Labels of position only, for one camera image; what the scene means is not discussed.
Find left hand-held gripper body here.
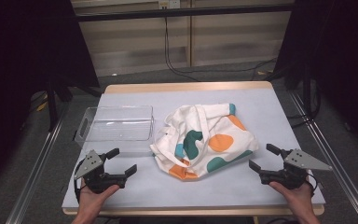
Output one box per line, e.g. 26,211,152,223
74,149,127,194

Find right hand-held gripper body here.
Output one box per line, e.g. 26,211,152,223
259,148,334,190

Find white tote bag coloured blobs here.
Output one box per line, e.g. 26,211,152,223
149,103,260,181

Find person's left hand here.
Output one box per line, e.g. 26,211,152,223
76,184,121,217

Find person's right hand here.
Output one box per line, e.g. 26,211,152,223
268,182,315,217

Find clear plastic bin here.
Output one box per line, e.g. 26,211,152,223
74,105,156,154

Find pale blue table mat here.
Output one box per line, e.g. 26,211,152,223
61,88,326,210

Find black metal stand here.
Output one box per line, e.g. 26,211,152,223
302,69,313,117
46,78,74,133

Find black curtain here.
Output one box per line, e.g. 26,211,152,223
274,0,358,157
0,0,101,194

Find black horizontal bar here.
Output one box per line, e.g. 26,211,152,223
74,3,295,22

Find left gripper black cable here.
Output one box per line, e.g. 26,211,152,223
73,158,88,203

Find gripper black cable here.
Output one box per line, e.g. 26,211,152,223
304,172,319,197
73,158,88,203

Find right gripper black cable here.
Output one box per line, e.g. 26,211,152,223
304,172,319,197

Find metal floor rail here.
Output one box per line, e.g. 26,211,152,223
288,91,358,224
5,102,73,224

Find black floor cables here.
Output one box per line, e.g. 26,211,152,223
287,79,322,129

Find black hanging wall cable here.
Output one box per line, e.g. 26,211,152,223
163,17,278,82

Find white wall socket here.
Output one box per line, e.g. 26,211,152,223
158,0,181,9

